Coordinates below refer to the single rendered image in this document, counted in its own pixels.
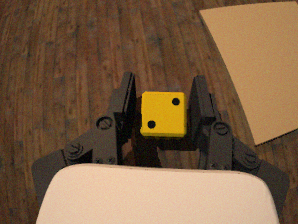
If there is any yellow die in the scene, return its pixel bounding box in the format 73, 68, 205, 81
140, 92, 187, 140

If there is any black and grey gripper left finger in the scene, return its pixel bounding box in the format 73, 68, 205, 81
31, 72, 137, 208

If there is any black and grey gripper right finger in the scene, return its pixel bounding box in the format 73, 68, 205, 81
188, 75, 290, 218

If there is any peach flat mat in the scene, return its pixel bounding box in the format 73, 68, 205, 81
199, 1, 298, 146

